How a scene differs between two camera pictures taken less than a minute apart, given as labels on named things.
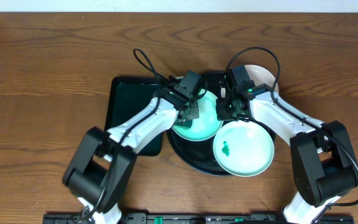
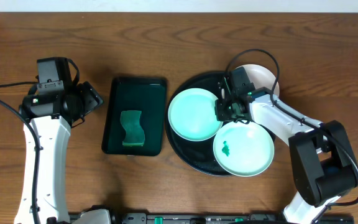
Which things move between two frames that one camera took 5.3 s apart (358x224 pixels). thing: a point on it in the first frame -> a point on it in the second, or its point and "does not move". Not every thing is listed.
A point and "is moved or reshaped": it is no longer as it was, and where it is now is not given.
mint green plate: x=207 y=126 does not move
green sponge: x=187 y=124 is moved or reshaped
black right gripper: x=222 y=115 does not move
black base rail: x=197 y=218 does not move
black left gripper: x=188 y=113 -> x=89 y=98
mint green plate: x=243 y=149 does not move
